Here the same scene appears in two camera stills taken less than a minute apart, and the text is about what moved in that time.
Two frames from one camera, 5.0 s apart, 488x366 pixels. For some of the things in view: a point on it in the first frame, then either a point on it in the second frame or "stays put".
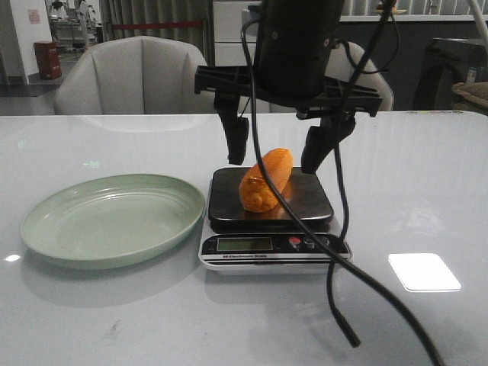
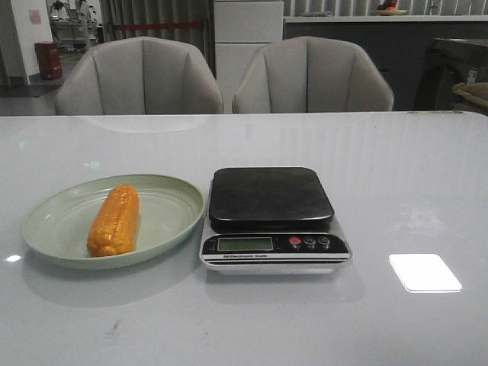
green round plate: (113, 221) stays put
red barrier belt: (155, 25) stays put
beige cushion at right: (471, 97) stays put
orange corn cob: (257, 193) -> (113, 232)
